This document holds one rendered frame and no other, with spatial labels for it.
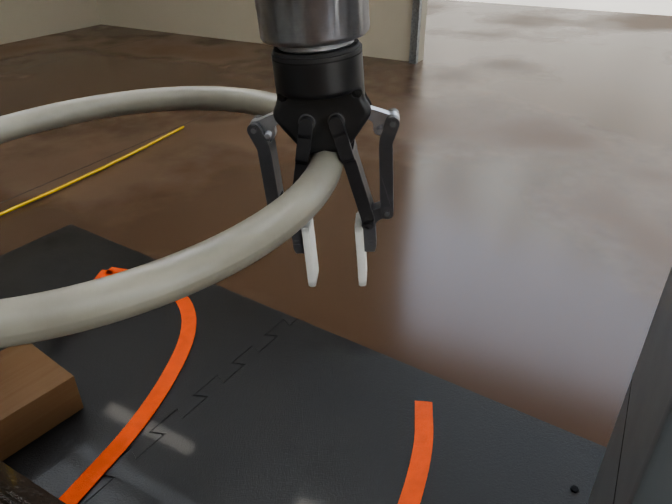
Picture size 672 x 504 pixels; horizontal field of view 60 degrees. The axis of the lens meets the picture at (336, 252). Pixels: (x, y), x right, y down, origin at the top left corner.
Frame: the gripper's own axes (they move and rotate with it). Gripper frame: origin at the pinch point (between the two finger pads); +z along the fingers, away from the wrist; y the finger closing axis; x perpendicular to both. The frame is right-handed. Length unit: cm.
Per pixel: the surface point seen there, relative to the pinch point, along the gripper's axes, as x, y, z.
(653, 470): 3.3, -34.4, 28.1
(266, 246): 14.3, 2.9, -9.6
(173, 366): -67, 59, 79
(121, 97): -20.9, 28.4, -10.6
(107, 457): -35, 64, 78
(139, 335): -79, 74, 79
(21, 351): -57, 94, 65
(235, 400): -56, 38, 81
